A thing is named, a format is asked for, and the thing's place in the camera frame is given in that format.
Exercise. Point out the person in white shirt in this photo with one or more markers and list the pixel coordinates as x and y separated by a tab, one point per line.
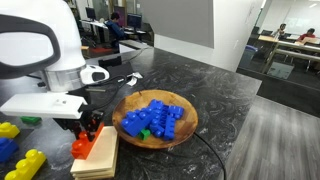
280	31

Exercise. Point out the white paper tag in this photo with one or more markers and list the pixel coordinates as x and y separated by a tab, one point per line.
134	78

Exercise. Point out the computer monitor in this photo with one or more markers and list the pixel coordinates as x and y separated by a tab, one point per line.
134	20

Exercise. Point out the small green lego brick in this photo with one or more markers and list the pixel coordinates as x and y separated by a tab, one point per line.
30	120

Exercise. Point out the wooden bowl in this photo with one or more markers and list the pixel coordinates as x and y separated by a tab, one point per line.
184	127

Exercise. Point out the seated person dark clothes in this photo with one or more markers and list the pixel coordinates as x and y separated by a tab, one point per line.
115	29

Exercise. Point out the orange lego brick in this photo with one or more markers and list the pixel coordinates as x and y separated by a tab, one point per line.
82	147

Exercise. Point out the blue yellow green lego stack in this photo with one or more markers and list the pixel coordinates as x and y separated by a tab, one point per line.
8	132

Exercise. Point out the blue lego bricks in bowl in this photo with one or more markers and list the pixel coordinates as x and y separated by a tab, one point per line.
158	117

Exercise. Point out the black table power box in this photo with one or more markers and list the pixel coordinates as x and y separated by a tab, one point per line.
116	67

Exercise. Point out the white gripper camera mount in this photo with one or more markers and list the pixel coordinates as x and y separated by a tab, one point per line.
50	105

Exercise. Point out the person in red shirt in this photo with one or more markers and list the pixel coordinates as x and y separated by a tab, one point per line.
309	33

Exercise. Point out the small wooden pallet block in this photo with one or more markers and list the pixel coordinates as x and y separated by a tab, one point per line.
102	160

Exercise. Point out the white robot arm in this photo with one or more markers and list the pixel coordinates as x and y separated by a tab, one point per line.
42	36

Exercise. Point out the long yellow lego brick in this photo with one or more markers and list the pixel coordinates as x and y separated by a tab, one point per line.
26	168

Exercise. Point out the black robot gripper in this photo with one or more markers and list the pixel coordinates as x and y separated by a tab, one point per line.
90	118

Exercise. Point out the wooden long table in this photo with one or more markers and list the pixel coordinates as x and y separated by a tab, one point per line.
307	49

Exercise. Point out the green lego in bowl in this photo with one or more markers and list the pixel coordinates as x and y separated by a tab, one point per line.
144	134

